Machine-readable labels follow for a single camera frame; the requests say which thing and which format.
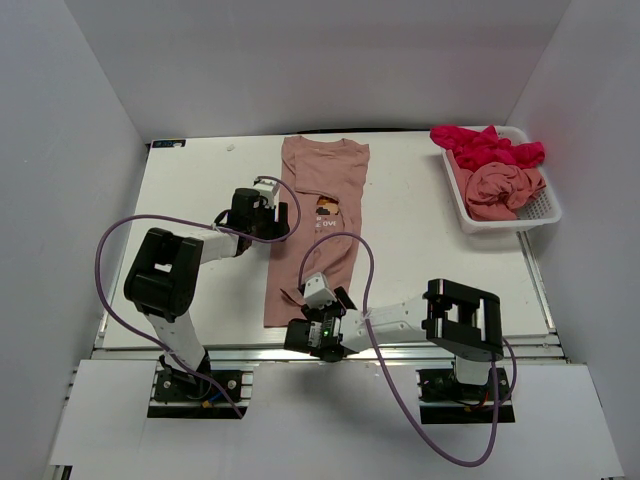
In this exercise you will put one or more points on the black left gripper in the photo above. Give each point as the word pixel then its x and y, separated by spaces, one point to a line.
pixel 275 228

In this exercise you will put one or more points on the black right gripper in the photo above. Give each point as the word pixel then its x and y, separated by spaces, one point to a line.
pixel 314 315

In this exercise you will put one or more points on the dusty pink t shirt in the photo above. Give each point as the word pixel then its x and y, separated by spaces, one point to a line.
pixel 328 179

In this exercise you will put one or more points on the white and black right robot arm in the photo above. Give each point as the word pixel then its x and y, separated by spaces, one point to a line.
pixel 463 320

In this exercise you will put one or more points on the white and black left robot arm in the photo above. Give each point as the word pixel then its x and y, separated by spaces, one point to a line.
pixel 161 282

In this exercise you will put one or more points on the black xdof label sticker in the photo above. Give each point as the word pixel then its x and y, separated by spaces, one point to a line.
pixel 168 143

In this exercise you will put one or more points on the coral pink t shirt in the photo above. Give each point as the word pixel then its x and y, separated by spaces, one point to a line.
pixel 496 191

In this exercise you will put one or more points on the magenta t shirt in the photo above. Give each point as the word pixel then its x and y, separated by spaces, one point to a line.
pixel 474 149

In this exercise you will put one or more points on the white perforated plastic basket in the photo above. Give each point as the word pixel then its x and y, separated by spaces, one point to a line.
pixel 543 210

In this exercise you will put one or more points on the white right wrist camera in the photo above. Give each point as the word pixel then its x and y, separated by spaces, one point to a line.
pixel 316 291

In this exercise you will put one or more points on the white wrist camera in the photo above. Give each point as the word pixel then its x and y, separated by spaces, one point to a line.
pixel 316 291
pixel 268 189

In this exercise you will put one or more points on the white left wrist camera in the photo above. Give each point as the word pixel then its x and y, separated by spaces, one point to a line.
pixel 268 189

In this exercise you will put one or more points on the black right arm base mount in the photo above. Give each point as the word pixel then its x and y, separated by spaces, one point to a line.
pixel 445 401

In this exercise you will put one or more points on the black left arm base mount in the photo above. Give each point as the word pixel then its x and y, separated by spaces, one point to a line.
pixel 173 398

